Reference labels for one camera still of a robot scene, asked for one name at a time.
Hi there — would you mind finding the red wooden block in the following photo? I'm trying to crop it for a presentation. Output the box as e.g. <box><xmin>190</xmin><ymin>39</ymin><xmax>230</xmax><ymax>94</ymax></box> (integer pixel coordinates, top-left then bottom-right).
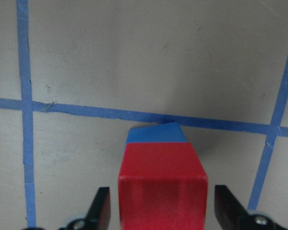
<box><xmin>118</xmin><ymin>142</ymin><xmax>208</xmax><ymax>230</ymax></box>

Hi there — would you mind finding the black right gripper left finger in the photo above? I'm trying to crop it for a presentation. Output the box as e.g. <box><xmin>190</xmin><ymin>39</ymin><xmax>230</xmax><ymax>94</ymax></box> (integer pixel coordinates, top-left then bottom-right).
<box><xmin>60</xmin><ymin>187</ymin><xmax>110</xmax><ymax>230</ymax></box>

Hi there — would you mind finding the blue wooden block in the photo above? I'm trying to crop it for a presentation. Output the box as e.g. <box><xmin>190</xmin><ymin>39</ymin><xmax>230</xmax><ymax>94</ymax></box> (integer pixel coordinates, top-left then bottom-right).
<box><xmin>126</xmin><ymin>122</ymin><xmax>187</xmax><ymax>144</ymax></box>

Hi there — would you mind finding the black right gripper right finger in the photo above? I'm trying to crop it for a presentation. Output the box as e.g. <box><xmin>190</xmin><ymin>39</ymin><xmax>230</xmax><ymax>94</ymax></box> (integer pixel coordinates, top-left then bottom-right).
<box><xmin>214</xmin><ymin>185</ymin><xmax>285</xmax><ymax>230</ymax></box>

